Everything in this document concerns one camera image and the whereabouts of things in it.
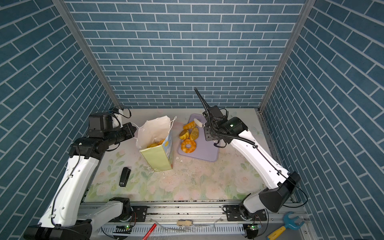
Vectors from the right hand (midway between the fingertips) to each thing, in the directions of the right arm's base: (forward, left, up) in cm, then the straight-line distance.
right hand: (208, 130), depth 74 cm
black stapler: (-18, +46, -23) cm, 54 cm away
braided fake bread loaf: (-2, +30, -14) cm, 34 cm away
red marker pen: (-41, +25, -26) cm, 55 cm away
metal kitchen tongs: (+6, +6, -1) cm, 8 cm away
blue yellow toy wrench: (-33, -43, -26) cm, 60 cm away
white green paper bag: (+6, +35, -21) cm, 41 cm away
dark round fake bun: (+11, +16, -21) cm, 29 cm away
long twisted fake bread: (+21, +13, -22) cm, 33 cm away
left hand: (-4, +34, +4) cm, 34 cm away
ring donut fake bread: (+9, +13, -25) cm, 29 cm away
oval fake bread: (+14, +10, -23) cm, 28 cm away
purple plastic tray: (+5, +1, -29) cm, 29 cm away
